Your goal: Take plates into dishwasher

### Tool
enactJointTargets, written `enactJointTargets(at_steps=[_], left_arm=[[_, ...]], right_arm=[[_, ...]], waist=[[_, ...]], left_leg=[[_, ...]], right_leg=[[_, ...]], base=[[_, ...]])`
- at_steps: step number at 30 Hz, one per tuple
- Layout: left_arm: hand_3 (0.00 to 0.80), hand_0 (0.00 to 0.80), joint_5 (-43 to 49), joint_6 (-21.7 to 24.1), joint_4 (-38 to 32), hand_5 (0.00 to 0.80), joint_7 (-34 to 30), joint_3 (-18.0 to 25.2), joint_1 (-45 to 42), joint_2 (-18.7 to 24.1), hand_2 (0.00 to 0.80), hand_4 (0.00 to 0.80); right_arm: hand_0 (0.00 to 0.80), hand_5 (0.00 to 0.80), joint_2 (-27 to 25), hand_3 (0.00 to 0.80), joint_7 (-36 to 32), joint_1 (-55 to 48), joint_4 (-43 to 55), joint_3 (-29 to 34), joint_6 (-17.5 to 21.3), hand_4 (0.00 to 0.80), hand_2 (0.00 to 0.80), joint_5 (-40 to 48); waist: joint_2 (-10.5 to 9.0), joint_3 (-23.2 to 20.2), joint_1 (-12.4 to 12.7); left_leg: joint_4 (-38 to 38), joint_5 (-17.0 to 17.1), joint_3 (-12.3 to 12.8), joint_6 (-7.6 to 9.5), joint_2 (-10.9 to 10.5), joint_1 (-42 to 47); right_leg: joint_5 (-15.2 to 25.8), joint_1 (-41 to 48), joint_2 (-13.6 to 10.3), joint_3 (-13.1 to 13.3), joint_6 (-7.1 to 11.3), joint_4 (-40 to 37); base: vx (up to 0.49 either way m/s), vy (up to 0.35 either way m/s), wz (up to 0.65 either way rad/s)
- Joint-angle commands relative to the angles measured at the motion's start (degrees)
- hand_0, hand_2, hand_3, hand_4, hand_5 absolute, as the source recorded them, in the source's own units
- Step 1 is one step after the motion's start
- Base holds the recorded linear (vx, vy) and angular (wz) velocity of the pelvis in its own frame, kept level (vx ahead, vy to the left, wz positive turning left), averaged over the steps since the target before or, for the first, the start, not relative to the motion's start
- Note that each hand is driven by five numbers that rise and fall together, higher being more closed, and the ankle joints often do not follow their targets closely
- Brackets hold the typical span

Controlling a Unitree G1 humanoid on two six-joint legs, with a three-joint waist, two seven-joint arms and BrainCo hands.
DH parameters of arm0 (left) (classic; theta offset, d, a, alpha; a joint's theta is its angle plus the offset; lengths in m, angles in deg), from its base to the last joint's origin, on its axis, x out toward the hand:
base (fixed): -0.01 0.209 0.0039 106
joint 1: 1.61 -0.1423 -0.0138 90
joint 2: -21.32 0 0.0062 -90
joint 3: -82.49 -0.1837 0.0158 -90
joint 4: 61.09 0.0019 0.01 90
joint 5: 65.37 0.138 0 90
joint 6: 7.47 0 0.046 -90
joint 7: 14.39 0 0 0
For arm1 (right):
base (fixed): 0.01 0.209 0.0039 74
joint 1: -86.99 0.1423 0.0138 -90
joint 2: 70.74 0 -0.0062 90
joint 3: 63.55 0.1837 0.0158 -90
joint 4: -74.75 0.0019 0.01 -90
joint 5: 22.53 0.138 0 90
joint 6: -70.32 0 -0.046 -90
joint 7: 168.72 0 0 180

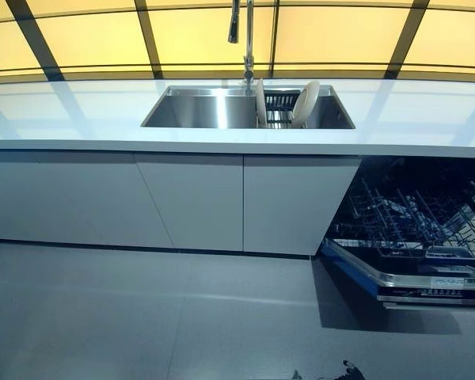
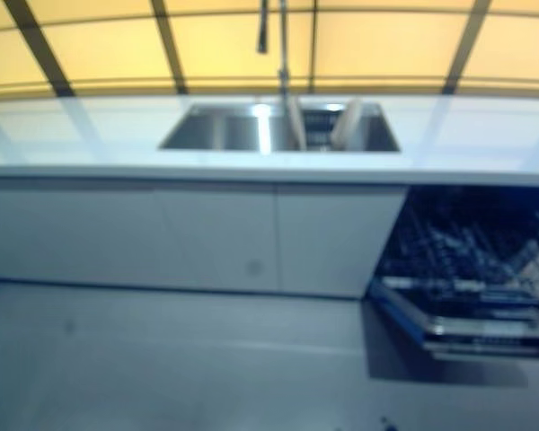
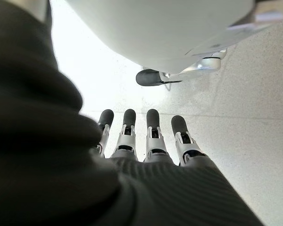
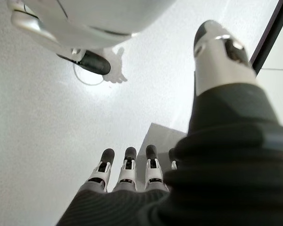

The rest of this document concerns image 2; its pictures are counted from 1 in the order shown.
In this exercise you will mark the white cabinet door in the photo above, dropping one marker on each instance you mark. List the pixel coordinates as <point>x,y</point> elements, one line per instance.
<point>63,229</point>
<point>337,238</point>
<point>215,238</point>

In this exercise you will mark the black dish drying rack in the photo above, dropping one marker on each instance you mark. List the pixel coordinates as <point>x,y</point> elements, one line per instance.
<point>319,130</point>

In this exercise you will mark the stainless steel kitchen sink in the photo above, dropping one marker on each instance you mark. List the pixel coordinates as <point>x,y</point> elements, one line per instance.
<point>215,130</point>

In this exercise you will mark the chrome pull-down faucet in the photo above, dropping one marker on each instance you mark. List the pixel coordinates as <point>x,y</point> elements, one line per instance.
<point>282,45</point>

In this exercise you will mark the dark window frame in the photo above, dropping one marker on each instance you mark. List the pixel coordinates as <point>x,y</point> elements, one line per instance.
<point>39,45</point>

